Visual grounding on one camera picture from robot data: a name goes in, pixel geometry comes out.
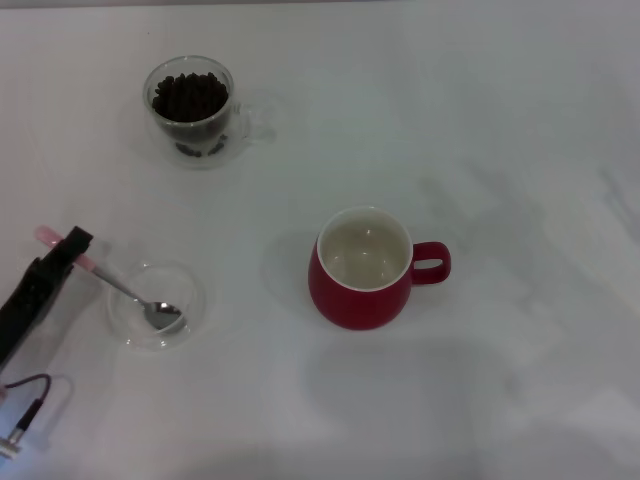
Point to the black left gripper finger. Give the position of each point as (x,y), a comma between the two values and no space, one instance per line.
(67,250)

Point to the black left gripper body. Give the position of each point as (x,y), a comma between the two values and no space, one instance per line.
(25,305)

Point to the red ceramic mug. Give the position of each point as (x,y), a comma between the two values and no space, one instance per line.
(350,305)

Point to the dark coffee beans pile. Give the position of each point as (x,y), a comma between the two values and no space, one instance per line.
(190,97)

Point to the clear glass saucer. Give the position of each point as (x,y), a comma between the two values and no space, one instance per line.
(150,335)

